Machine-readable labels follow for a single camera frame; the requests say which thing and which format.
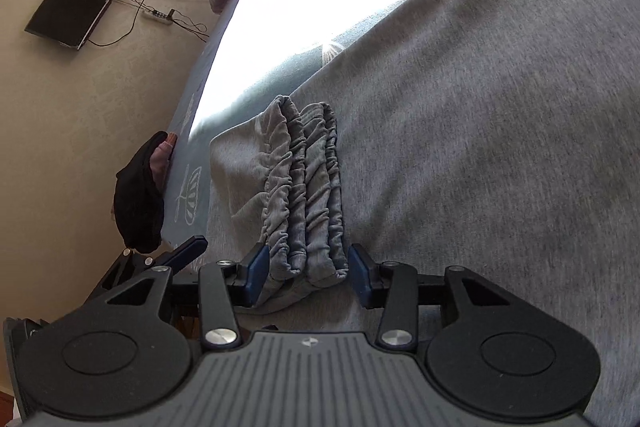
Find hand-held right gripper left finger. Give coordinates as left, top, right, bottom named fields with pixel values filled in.
left=105, top=243, right=273, bottom=353

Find black cloth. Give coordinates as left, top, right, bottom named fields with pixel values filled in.
left=113, top=131, right=168, bottom=254

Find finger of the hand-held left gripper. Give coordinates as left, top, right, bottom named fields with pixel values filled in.
left=90, top=235, right=208, bottom=304

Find grey drawstring sweatpants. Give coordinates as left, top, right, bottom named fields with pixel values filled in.
left=207, top=0, right=640, bottom=427

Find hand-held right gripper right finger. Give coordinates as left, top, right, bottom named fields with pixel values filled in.
left=347, top=243, right=507, bottom=350

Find power strip with cables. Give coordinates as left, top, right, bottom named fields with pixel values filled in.
left=87, top=0, right=211, bottom=48

